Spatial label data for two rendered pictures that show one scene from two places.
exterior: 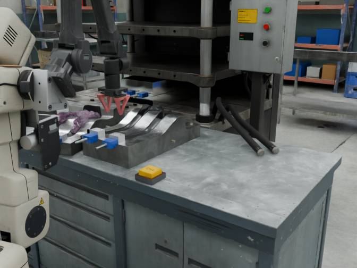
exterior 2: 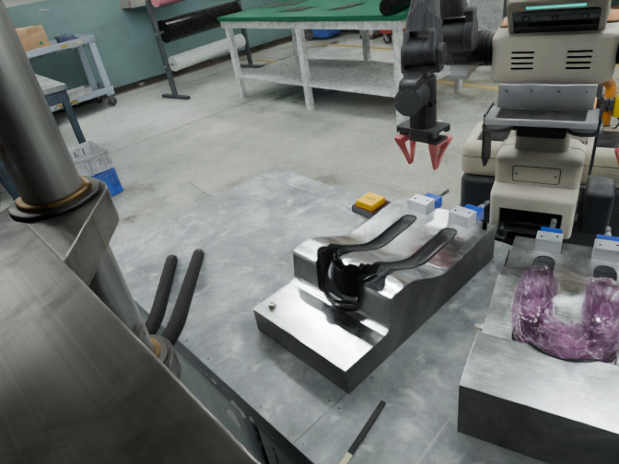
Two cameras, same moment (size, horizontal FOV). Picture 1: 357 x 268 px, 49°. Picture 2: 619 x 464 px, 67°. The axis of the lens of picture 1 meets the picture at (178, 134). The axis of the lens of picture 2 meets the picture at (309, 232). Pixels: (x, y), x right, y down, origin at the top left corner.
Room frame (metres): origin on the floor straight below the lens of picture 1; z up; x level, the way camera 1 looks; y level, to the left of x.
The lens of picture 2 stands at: (2.47, 0.23, 1.48)
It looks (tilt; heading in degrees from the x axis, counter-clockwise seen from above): 32 degrees down; 195
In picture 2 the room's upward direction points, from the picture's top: 9 degrees counter-clockwise
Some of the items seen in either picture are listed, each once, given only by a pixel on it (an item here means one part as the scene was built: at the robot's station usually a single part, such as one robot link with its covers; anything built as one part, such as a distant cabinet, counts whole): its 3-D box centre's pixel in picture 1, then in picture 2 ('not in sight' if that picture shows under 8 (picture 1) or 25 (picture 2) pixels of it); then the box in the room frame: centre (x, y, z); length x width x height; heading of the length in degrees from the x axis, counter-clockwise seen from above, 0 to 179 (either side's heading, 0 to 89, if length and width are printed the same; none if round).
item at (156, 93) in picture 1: (160, 88); not in sight; (2.63, 0.12, 0.87); 0.50 x 0.27 x 0.17; 144
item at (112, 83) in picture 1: (112, 82); (423, 116); (1.44, 0.25, 1.12); 0.10 x 0.07 x 0.07; 54
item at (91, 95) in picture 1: (162, 100); not in sight; (2.72, 0.11, 0.76); 1.30 x 0.84 x 0.07; 54
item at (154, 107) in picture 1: (140, 120); (386, 247); (1.65, 0.17, 0.92); 0.35 x 0.16 x 0.09; 144
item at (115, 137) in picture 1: (108, 143); (432, 201); (1.41, 0.27, 0.89); 0.13 x 0.05 x 0.05; 144
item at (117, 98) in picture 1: (117, 102); (414, 145); (1.43, 0.23, 1.05); 0.07 x 0.07 x 0.09; 54
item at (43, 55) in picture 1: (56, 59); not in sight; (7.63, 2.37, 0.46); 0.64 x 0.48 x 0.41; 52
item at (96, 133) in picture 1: (88, 139); (473, 213); (1.48, 0.36, 0.89); 0.13 x 0.05 x 0.05; 143
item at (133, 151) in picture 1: (145, 130); (379, 268); (1.66, 0.15, 0.87); 0.50 x 0.26 x 0.14; 144
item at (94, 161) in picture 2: not in sight; (64, 168); (-0.37, -2.36, 0.28); 0.61 x 0.41 x 0.15; 142
